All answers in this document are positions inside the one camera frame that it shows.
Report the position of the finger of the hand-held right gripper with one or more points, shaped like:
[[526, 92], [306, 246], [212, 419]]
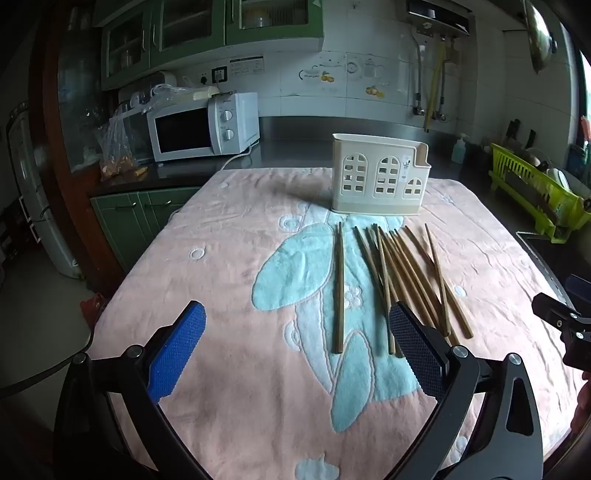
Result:
[[554, 311]]

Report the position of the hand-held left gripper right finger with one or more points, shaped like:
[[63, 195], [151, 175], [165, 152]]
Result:
[[415, 355]]

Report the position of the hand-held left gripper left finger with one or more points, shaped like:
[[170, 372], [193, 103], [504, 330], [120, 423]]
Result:
[[178, 350]]

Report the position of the pile of wooden chopsticks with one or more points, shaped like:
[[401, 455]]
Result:
[[339, 300]]

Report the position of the cream plastic chopstick holder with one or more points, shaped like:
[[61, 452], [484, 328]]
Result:
[[341, 194]]

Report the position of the person's right forearm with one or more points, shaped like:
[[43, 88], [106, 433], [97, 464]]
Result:
[[582, 406]]

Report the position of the pink printed towel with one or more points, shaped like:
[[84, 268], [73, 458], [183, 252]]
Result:
[[231, 369]]

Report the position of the red plastic bag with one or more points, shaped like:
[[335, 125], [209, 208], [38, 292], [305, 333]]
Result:
[[92, 311]]

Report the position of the green plastic dish rack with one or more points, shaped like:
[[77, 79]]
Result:
[[568, 203]]

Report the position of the green base cabinets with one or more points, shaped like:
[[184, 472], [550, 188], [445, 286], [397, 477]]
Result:
[[138, 221]]

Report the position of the small brown food piece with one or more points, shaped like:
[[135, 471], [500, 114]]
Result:
[[141, 172]]

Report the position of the blue soap bottle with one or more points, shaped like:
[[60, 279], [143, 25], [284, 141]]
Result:
[[458, 152]]

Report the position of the silver refrigerator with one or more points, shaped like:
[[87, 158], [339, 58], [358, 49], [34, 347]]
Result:
[[32, 194]]

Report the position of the clear plastic bag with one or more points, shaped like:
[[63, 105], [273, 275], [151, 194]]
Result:
[[117, 143]]

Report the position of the white microwave oven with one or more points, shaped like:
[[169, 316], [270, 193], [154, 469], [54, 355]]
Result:
[[231, 120]]

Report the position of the pale yellow sponge pack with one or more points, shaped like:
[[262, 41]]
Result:
[[205, 92]]

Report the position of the wooden framed glass door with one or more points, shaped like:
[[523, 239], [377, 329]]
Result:
[[48, 115]]

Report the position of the steel pot lid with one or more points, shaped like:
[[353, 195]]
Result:
[[538, 37]]

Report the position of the white notice sticker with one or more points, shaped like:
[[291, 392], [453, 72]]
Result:
[[247, 67]]

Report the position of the white wall socket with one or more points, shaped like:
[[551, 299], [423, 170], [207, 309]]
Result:
[[205, 77]]

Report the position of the black wall socket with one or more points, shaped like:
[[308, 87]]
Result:
[[219, 75]]

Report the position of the wall water heater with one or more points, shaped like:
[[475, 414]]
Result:
[[438, 16]]

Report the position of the green wall cabinets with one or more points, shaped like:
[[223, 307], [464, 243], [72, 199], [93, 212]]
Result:
[[277, 39]]

